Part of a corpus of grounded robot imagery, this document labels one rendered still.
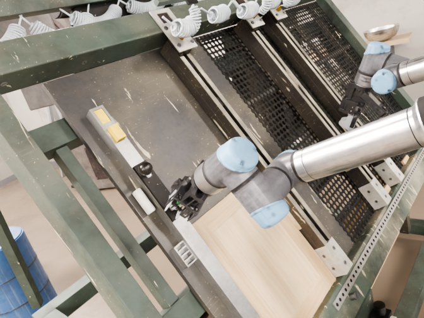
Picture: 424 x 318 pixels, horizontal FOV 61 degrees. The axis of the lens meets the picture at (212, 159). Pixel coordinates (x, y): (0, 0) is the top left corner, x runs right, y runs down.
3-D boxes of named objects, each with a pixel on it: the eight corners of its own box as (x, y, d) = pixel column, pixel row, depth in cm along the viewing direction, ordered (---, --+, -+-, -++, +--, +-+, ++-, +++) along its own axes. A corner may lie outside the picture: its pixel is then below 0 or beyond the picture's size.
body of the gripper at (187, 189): (163, 205, 88) (184, 186, 79) (178, 180, 93) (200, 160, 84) (187, 223, 89) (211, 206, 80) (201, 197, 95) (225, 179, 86)
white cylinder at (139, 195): (130, 195, 107) (146, 216, 106) (134, 191, 105) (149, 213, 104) (137, 190, 109) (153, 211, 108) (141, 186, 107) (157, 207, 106)
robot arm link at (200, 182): (209, 151, 81) (237, 173, 83) (200, 160, 85) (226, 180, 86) (196, 174, 76) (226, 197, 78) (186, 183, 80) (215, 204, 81)
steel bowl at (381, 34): (402, 34, 357) (401, 21, 353) (399, 40, 332) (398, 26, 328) (367, 41, 376) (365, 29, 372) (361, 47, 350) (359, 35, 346)
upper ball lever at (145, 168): (146, 183, 108) (143, 177, 95) (138, 173, 108) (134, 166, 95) (156, 175, 109) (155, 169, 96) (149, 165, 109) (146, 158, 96)
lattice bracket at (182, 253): (183, 269, 105) (188, 267, 103) (169, 250, 105) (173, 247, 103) (192, 261, 108) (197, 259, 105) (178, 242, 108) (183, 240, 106)
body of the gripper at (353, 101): (341, 106, 145) (352, 77, 138) (363, 113, 142) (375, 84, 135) (337, 112, 139) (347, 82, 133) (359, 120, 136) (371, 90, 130)
